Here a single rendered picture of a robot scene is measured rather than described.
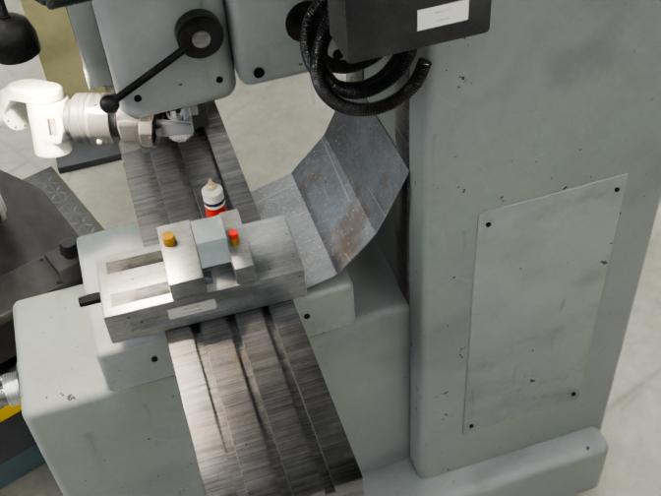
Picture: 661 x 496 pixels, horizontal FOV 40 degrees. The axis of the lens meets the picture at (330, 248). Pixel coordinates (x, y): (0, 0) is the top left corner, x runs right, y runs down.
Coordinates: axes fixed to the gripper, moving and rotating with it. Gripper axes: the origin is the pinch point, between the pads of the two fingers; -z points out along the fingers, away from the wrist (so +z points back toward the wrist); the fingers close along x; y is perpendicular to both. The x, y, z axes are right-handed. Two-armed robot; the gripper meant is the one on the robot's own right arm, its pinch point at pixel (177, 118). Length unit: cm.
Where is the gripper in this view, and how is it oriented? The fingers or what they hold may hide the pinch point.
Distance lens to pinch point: 162.5
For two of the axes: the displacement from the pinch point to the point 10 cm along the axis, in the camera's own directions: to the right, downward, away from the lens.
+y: 0.5, 7.1, 7.1
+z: -10.0, -0.1, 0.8
